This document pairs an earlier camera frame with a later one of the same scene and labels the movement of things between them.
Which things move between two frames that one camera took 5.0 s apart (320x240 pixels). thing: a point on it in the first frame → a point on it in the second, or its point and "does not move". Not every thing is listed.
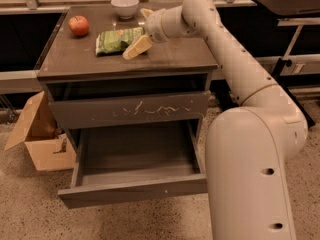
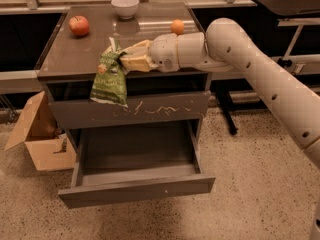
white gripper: [155, 26] → [164, 53]
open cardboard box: [51, 149] does not move
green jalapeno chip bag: [116, 41] → [110, 83]
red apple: [78, 25] does not move
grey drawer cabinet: [134, 105] does not move
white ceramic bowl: [124, 6] does not move
